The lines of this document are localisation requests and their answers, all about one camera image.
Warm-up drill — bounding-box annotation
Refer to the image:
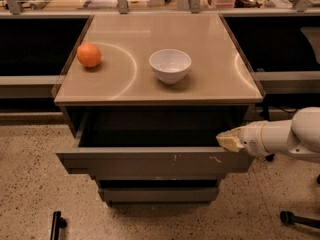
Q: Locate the black chair leg right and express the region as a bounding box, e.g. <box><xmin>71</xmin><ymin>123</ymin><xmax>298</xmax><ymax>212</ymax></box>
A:
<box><xmin>280</xmin><ymin>211</ymin><xmax>320</xmax><ymax>229</ymax></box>

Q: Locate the black chair leg left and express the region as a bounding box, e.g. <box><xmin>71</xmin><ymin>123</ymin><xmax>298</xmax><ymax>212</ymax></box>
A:
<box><xmin>50</xmin><ymin>211</ymin><xmax>67</xmax><ymax>240</ymax></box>

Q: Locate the white bowl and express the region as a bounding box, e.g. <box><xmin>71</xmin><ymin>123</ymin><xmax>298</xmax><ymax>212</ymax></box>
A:
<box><xmin>149</xmin><ymin>49</ymin><xmax>192</xmax><ymax>84</ymax></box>

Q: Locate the grey drawer cabinet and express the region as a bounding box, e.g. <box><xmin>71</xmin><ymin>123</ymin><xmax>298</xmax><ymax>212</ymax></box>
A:
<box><xmin>54</xmin><ymin>12</ymin><xmax>264</xmax><ymax>205</ymax></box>

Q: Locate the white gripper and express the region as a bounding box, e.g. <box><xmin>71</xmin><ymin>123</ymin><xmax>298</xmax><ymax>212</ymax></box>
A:
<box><xmin>216</xmin><ymin>121</ymin><xmax>269</xmax><ymax>157</ymax></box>

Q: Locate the grey top drawer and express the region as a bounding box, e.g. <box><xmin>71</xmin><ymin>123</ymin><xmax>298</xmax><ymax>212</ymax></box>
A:
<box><xmin>57</xmin><ymin>112</ymin><xmax>253</xmax><ymax>182</ymax></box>

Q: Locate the grey bottom drawer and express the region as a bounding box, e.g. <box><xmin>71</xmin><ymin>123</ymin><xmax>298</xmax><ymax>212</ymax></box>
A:
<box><xmin>98</xmin><ymin>187</ymin><xmax>219</xmax><ymax>203</ymax></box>

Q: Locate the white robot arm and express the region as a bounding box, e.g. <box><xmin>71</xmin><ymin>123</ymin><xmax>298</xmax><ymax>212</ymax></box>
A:
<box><xmin>216</xmin><ymin>107</ymin><xmax>320</xmax><ymax>163</ymax></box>

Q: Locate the grey drawer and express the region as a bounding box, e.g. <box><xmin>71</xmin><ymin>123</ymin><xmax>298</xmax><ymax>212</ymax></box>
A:
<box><xmin>98</xmin><ymin>187</ymin><xmax>219</xmax><ymax>203</ymax></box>
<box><xmin>57</xmin><ymin>112</ymin><xmax>253</xmax><ymax>182</ymax></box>

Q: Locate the orange fruit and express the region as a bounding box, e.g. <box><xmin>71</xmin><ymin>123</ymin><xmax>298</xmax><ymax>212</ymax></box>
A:
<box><xmin>76</xmin><ymin>43</ymin><xmax>102</xmax><ymax>68</ymax></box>

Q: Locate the black chair leg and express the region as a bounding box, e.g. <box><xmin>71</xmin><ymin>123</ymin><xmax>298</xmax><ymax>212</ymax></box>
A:
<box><xmin>280</xmin><ymin>211</ymin><xmax>320</xmax><ymax>229</ymax></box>
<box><xmin>50</xmin><ymin>211</ymin><xmax>67</xmax><ymax>240</ymax></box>

